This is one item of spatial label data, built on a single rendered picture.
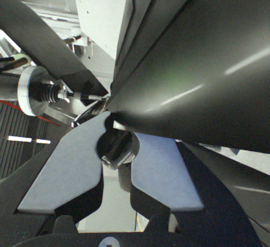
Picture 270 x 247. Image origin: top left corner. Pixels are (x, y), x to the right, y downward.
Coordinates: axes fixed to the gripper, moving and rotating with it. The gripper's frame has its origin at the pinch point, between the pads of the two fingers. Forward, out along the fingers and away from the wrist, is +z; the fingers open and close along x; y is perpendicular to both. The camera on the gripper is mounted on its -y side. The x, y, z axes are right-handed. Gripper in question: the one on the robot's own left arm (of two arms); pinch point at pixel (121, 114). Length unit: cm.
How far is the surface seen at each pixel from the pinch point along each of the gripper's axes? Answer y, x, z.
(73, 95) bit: 3.2, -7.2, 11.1
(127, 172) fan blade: 27.8, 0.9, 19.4
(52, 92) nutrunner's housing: 2.4, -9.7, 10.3
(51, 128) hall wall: 669, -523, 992
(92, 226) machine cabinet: 680, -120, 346
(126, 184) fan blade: 36.4, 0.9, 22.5
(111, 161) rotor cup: 13.3, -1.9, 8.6
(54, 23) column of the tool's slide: -5, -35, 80
